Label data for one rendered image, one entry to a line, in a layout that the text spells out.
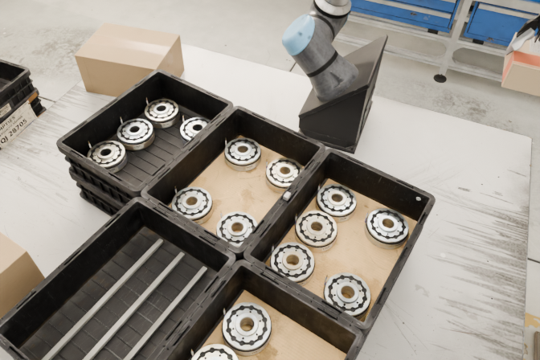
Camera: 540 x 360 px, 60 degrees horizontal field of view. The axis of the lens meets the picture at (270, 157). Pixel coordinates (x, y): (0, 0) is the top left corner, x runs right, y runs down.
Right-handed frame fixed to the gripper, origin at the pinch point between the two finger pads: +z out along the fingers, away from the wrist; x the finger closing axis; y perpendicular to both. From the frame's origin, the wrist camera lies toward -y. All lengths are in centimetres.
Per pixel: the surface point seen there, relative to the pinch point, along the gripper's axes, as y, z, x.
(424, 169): 12.0, 39.5, -16.3
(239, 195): 54, 26, -61
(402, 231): 50, 23, -19
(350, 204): 47, 23, -33
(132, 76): 21, 29, -118
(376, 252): 57, 26, -24
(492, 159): -1.7, 39.5, 3.4
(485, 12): -140, 61, -3
